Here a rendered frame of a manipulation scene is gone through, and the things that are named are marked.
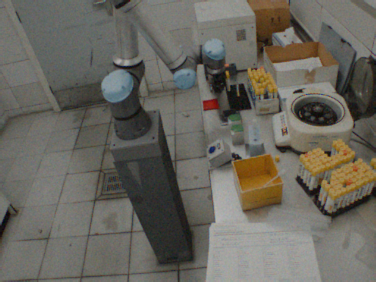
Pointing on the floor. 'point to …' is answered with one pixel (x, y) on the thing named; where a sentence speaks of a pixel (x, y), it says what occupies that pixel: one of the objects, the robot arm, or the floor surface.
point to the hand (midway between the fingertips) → (216, 85)
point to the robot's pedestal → (158, 204)
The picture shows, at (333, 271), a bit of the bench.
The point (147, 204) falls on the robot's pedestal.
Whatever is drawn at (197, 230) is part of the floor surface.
